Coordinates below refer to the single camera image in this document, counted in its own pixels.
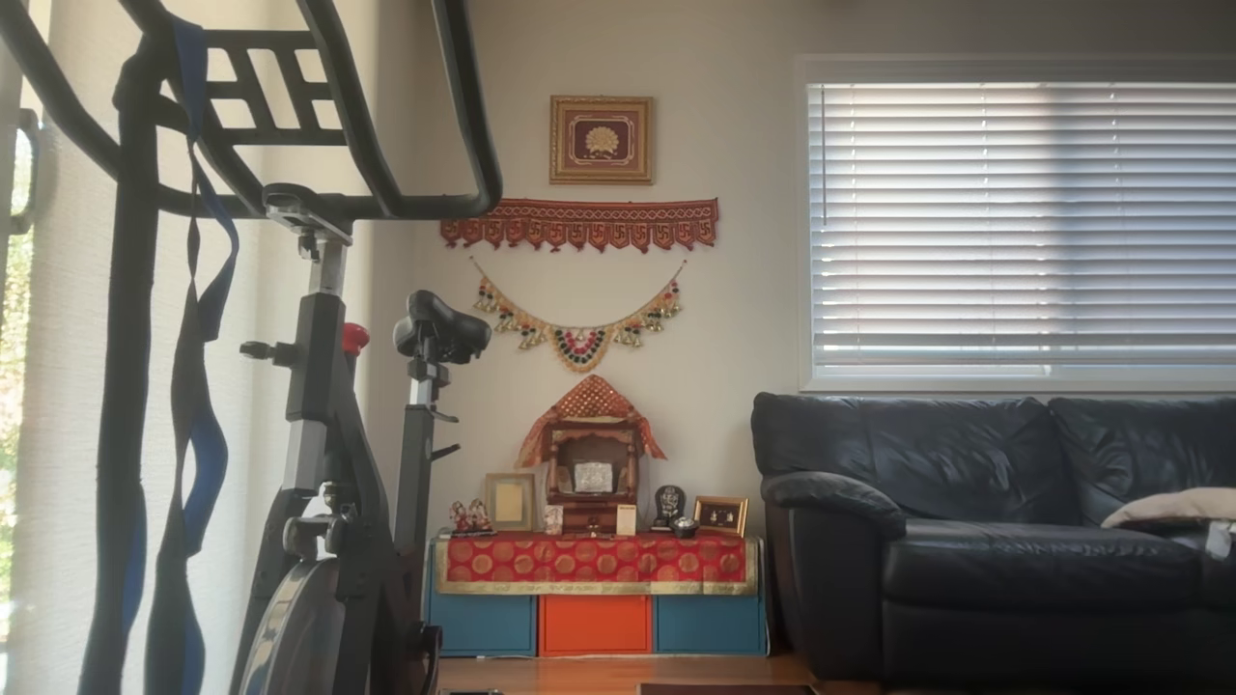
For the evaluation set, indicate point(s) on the black exercise bike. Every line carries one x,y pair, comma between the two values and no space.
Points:
328,463

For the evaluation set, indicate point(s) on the red embroidered wall hanging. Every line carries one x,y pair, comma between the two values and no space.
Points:
579,222

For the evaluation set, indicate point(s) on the gold photo frame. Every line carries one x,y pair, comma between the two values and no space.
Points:
509,502

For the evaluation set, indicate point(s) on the white window blinds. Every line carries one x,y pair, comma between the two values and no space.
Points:
1024,222

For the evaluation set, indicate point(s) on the white window frame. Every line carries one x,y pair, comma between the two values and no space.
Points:
802,222

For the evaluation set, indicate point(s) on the small white card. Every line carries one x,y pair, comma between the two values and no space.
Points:
627,520

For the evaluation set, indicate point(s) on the small decorated ornament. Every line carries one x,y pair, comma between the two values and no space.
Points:
553,519

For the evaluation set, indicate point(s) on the beaded garland wall hanging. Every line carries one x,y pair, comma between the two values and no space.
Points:
577,346

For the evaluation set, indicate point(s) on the wooden shrine with canopy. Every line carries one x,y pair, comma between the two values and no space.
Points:
591,405

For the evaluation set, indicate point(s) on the small colourful figurines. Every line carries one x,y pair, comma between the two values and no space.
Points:
471,518

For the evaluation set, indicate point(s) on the blue storage bin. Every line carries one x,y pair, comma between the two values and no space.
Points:
710,625
483,625

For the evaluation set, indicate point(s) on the beige cushion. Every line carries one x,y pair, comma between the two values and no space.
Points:
1178,504

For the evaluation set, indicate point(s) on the dark floor rug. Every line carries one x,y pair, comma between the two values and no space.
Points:
724,689

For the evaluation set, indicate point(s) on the red gold patterned cloth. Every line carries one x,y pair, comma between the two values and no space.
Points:
594,562

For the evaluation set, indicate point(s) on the black leather sofa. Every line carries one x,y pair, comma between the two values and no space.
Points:
966,579

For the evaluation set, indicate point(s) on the dark idol statue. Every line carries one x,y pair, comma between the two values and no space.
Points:
668,504

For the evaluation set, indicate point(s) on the small black bowl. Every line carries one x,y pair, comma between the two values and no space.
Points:
684,528

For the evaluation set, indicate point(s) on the white sheer curtain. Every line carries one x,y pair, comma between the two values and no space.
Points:
68,386

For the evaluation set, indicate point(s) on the small gold framed picture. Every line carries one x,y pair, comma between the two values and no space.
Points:
720,516

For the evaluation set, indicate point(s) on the gold framed wall picture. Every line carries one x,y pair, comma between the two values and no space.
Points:
601,140

